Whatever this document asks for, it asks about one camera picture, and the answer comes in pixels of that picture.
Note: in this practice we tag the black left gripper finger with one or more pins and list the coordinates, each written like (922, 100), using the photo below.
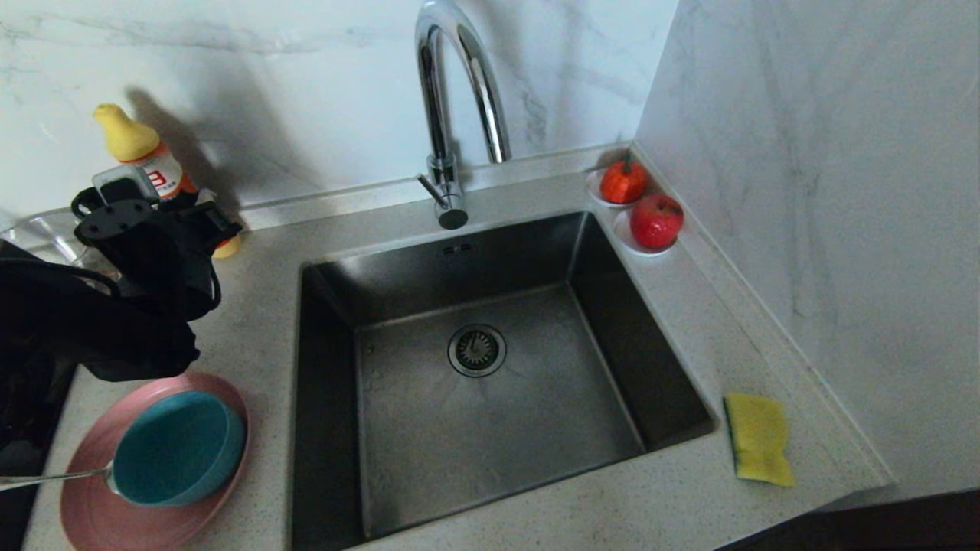
(218, 226)
(76, 205)

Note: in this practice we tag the round metal drain strainer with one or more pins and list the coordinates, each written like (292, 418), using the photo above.
(476, 350)

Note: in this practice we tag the clear glass bowl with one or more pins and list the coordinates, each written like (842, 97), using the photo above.
(46, 233)

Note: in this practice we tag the metal spoon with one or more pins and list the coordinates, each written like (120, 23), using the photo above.
(46, 478)

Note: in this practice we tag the red apple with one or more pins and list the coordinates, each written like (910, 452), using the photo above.
(656, 221)

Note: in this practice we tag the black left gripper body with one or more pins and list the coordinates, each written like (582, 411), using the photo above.
(164, 260)

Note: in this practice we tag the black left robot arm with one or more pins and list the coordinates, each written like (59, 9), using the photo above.
(92, 329)

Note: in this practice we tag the yellow green sponge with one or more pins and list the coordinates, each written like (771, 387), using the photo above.
(760, 438)

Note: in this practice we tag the pink plate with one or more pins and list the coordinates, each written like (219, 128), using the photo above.
(92, 520)

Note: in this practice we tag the black stove top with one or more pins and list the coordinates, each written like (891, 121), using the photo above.
(15, 497)

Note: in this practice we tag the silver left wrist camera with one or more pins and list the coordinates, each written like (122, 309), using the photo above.
(126, 184)

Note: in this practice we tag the stainless steel sink basin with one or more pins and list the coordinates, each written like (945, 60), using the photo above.
(498, 436)

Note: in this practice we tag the teal bowl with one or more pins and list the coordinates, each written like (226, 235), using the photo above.
(178, 450)

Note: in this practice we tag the chrome gooseneck faucet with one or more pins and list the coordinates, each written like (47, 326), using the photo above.
(442, 115)

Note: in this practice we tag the yellow capped dish soap bottle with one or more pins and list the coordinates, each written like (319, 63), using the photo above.
(126, 138)

